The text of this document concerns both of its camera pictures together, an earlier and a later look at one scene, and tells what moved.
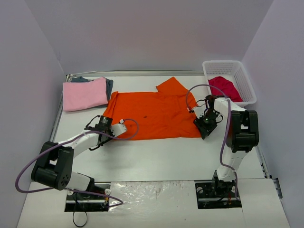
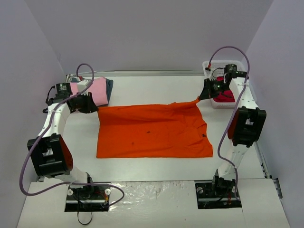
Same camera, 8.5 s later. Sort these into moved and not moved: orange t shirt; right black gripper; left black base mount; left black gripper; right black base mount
Moved: right black gripper; left black gripper; orange t shirt
Not moved: right black base mount; left black base mount
